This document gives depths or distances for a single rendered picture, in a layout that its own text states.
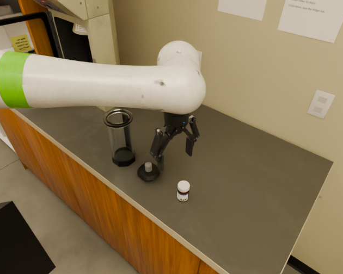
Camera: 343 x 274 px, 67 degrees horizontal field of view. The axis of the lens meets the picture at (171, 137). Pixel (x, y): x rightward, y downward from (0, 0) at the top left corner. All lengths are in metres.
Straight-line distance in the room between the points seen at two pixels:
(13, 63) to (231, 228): 0.78
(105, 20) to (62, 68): 0.74
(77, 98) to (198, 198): 0.62
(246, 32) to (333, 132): 0.56
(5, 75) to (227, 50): 0.97
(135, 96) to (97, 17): 0.76
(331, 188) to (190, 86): 1.08
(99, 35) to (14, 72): 0.74
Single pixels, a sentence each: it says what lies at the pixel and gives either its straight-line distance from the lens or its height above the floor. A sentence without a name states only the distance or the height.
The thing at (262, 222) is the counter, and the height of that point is 0.94.
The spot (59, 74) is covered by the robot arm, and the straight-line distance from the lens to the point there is 0.56.
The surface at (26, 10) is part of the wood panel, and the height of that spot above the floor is 1.39.
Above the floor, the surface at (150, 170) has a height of 0.98.
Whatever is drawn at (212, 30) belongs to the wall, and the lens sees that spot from 1.33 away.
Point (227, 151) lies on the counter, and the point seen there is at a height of 0.94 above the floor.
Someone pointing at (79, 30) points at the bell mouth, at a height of 1.33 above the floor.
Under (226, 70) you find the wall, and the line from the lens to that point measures 1.35.
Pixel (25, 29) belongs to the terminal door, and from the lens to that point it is 1.46.
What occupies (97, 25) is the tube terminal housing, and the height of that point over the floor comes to 1.38.
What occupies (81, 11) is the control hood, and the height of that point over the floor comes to 1.45.
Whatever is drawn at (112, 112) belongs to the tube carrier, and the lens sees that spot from 1.03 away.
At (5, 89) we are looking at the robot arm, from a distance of 0.59.
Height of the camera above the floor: 1.75
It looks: 41 degrees down
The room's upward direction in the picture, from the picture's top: 1 degrees clockwise
